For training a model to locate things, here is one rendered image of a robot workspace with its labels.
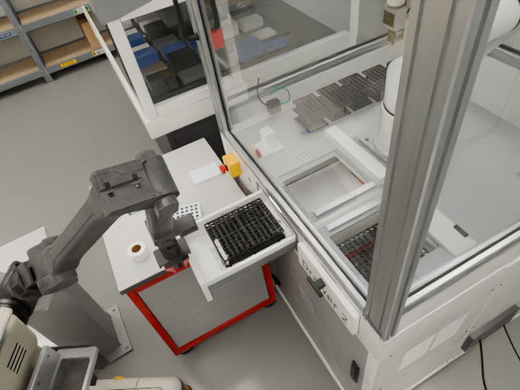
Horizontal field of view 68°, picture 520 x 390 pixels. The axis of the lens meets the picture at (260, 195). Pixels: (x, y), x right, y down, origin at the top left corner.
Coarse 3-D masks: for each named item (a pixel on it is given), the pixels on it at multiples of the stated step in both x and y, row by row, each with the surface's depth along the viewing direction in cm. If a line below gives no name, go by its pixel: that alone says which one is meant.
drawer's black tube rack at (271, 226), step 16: (240, 208) 137; (256, 208) 135; (224, 224) 136; (240, 224) 131; (256, 224) 130; (272, 224) 129; (224, 240) 128; (240, 240) 131; (256, 240) 126; (272, 240) 129; (240, 256) 126
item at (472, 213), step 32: (512, 0) 40; (512, 32) 44; (512, 64) 48; (480, 96) 49; (512, 96) 53; (480, 128) 54; (512, 128) 59; (480, 160) 60; (512, 160) 66; (448, 192) 62; (480, 192) 68; (512, 192) 76; (448, 224) 71; (480, 224) 79; (512, 224) 90; (448, 256) 82; (416, 288) 86
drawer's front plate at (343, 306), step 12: (300, 252) 121; (312, 264) 115; (312, 276) 121; (324, 276) 111; (324, 288) 114; (336, 288) 108; (336, 300) 109; (336, 312) 114; (348, 312) 103; (348, 324) 108
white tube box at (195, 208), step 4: (188, 204) 155; (192, 204) 154; (196, 204) 155; (180, 208) 154; (184, 208) 154; (188, 208) 153; (192, 208) 153; (196, 208) 154; (200, 208) 156; (176, 212) 153; (180, 212) 153; (184, 212) 152; (188, 212) 152; (192, 212) 152; (196, 212) 152; (200, 212) 152; (176, 216) 151; (180, 216) 151; (196, 216) 151; (200, 216) 150; (196, 220) 150
